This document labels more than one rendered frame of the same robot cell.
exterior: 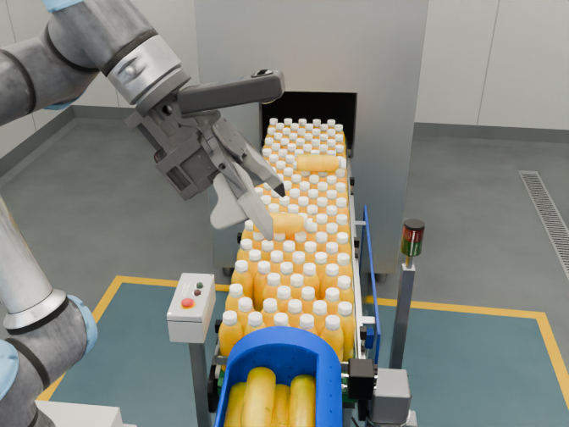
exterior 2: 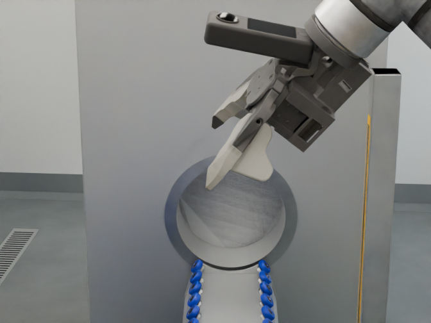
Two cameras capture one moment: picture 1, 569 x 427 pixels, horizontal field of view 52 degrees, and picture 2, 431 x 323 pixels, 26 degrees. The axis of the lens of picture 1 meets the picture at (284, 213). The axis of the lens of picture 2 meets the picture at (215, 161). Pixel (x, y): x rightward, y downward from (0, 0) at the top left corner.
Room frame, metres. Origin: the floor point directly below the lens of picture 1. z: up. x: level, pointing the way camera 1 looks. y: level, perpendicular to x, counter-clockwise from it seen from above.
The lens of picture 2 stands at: (1.60, -0.04, 2.14)
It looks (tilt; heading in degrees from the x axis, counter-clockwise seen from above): 18 degrees down; 177
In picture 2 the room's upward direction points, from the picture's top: straight up
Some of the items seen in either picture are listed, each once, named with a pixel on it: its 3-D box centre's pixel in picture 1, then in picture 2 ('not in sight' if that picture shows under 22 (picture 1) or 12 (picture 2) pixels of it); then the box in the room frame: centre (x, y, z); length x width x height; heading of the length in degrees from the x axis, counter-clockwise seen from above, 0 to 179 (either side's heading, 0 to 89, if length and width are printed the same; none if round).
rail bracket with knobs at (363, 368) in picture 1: (358, 379); not in sight; (1.15, -0.21, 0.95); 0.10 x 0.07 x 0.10; 86
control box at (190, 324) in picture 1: (192, 306); not in sight; (1.35, 0.27, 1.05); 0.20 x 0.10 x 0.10; 176
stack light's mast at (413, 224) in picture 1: (411, 245); not in sight; (1.48, -0.39, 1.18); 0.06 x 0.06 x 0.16
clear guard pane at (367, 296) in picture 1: (366, 313); not in sight; (1.74, -0.31, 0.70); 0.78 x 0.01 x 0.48; 176
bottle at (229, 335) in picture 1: (231, 343); not in sight; (1.25, 0.15, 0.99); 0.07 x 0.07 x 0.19
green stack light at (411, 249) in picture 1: (411, 244); not in sight; (1.48, -0.39, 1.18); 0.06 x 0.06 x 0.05
